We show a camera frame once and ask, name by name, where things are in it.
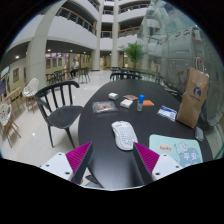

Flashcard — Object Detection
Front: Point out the group of dark chairs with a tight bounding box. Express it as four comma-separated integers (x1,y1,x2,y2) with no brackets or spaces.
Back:
45,67,91,85

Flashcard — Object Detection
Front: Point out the brown packet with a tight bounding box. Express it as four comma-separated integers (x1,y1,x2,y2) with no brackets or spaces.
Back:
122,94,139,102

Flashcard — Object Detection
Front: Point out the white and blue plastic packet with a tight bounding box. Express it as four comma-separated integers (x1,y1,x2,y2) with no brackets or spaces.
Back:
156,105,178,123

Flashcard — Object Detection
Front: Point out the white perforated computer mouse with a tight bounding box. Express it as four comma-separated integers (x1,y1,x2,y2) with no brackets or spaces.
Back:
111,120,139,152

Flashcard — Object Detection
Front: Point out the white lattice chair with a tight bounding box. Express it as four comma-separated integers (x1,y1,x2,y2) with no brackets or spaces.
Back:
0,101,22,148
21,77,40,108

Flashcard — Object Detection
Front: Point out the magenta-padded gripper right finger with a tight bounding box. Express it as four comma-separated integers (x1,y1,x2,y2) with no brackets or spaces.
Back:
132,141,184,185

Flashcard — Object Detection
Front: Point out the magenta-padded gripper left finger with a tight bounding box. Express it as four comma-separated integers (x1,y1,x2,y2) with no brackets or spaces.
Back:
39,141,94,185

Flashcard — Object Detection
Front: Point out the blue-capped small bottle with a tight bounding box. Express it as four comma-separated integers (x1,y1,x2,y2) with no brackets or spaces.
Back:
136,94,146,113

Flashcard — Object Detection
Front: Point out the orange card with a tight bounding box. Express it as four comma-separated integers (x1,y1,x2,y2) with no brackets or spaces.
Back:
142,99,155,108

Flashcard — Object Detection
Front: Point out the person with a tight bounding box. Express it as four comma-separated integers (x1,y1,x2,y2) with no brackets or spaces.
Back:
69,59,80,79

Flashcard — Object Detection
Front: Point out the clear plastic snack bag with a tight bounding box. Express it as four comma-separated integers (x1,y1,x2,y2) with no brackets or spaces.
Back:
91,100,119,115

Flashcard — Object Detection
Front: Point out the brown paper bag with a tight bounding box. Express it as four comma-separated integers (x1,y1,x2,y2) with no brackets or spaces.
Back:
175,56,210,130

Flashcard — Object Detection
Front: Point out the black wooden chair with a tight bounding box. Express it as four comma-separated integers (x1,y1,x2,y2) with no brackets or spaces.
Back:
34,80,84,149
109,71,143,82

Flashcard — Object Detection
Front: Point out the light green cartoon mouse pad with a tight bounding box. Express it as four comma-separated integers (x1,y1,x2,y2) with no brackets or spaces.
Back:
148,133,204,168

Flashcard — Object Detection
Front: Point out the potted palm plant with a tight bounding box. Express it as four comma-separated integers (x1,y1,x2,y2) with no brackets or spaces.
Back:
121,42,148,70

